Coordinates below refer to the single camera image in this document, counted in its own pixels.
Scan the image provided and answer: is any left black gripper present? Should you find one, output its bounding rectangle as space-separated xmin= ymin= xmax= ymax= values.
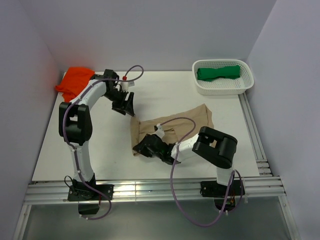
xmin=104 ymin=88 xmax=135 ymax=117

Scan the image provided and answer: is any beige t-shirt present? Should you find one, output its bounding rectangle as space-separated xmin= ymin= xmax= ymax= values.
xmin=130 ymin=104 xmax=214 ymax=147

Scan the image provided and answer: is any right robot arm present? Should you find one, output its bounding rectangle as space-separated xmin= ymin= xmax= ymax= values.
xmin=132 ymin=124 xmax=238 ymax=195

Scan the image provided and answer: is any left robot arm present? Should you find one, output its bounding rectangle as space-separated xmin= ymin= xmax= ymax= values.
xmin=58 ymin=67 xmax=135 ymax=200

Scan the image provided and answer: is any orange t-shirt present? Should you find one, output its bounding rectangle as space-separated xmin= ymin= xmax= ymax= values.
xmin=55 ymin=66 xmax=95 ymax=103

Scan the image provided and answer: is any white plastic basket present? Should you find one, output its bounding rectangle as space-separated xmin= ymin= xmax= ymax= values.
xmin=191 ymin=59 xmax=254 ymax=96

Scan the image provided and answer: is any rolled green t-shirt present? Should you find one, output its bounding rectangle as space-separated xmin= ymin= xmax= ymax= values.
xmin=196 ymin=65 xmax=241 ymax=82

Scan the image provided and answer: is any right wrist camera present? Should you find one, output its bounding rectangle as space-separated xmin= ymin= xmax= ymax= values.
xmin=154 ymin=123 xmax=165 ymax=139

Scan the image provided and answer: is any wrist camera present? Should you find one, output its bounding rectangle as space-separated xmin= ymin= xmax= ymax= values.
xmin=154 ymin=123 xmax=165 ymax=139
xmin=120 ymin=80 xmax=135 ymax=92

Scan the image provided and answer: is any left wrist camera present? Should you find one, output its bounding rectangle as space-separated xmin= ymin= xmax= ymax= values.
xmin=120 ymin=80 xmax=135 ymax=92

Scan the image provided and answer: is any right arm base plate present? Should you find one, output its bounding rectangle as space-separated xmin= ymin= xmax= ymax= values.
xmin=200 ymin=179 xmax=246 ymax=198

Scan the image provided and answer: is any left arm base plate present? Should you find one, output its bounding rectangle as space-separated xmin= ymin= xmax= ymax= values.
xmin=67 ymin=184 xmax=114 ymax=202

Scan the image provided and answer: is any aluminium rail frame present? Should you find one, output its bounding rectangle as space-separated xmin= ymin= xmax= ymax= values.
xmin=13 ymin=93 xmax=301 ymax=240

